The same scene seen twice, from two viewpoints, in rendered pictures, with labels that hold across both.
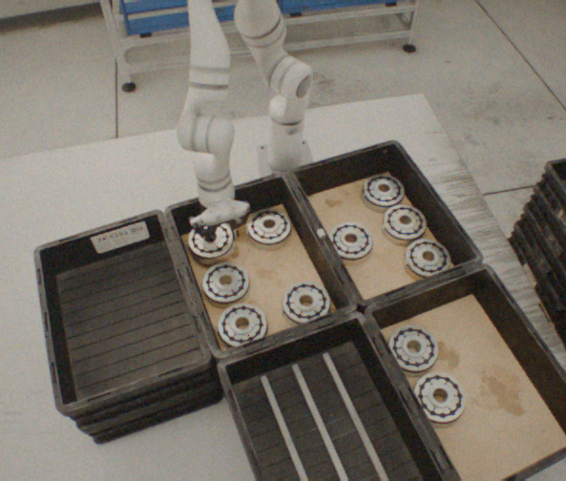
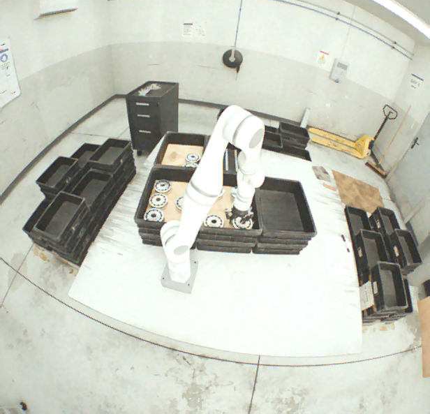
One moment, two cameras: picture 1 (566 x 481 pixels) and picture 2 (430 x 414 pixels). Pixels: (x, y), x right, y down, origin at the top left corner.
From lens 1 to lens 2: 1.38 m
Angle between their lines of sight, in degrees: 78
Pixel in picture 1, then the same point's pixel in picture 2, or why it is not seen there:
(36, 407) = not seen: hidden behind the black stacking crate
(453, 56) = (8, 380)
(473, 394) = (181, 158)
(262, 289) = (227, 205)
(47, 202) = (311, 315)
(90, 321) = (292, 220)
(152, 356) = (271, 201)
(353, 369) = not seen: hidden behind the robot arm
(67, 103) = not seen: outside the picture
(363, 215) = (169, 216)
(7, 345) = (320, 245)
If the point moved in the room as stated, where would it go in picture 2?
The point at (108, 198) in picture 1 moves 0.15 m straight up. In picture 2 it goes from (280, 307) to (292, 299)
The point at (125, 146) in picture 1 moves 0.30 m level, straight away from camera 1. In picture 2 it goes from (264, 346) to (267, 405)
